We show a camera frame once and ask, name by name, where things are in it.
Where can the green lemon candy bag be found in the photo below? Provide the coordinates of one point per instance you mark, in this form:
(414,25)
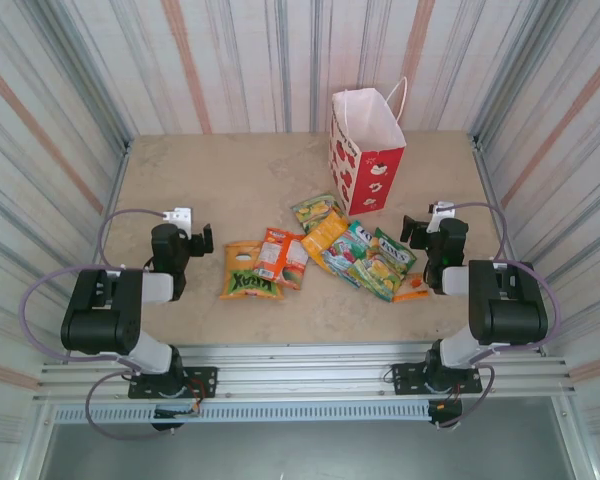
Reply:
(385,270)

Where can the orange Krax snack bag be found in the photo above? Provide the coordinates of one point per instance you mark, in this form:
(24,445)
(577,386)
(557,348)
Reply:
(242,285)

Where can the red white paper bag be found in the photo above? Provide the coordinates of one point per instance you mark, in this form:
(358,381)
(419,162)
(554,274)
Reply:
(375,175)

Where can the small orange snack packet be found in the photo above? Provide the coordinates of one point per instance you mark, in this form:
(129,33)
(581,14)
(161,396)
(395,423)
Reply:
(411,296)

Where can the teal red candy bag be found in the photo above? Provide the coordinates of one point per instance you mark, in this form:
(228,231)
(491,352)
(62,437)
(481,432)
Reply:
(342,252)

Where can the orange white snack bag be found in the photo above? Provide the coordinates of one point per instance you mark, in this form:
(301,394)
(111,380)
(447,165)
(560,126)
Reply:
(280,257)

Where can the yellow orange snack pouch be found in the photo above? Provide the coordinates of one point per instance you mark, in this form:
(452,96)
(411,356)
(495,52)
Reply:
(325,232)

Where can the green yellow candy bag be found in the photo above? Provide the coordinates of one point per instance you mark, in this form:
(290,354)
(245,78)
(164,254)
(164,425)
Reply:
(312,207)

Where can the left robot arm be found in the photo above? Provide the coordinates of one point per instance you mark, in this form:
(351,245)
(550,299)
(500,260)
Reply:
(100,325)

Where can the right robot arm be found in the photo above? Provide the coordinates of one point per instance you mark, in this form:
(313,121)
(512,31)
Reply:
(510,320)

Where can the right base black connector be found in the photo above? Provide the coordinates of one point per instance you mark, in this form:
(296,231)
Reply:
(445,412)

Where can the base black connector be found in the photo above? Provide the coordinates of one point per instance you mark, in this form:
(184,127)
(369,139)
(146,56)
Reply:
(445,412)
(170,414)

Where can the left base black connector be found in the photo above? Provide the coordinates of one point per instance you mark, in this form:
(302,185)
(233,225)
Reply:
(170,414)

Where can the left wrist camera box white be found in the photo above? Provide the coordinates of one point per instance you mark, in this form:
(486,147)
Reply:
(179,216)

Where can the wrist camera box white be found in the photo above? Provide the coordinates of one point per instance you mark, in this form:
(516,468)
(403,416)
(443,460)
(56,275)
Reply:
(179,216)
(440,210)

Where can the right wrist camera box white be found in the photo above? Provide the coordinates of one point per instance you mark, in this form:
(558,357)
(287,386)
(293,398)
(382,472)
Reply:
(440,210)

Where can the metal table side rail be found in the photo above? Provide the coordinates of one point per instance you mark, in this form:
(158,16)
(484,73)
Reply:
(485,170)
(121,170)

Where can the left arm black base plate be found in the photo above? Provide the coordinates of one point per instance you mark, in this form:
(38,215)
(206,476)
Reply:
(202,380)

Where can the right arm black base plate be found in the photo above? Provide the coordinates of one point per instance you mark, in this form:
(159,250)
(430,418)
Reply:
(405,377)

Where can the aluminium mounting rail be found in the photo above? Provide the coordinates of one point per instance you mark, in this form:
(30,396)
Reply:
(300,372)

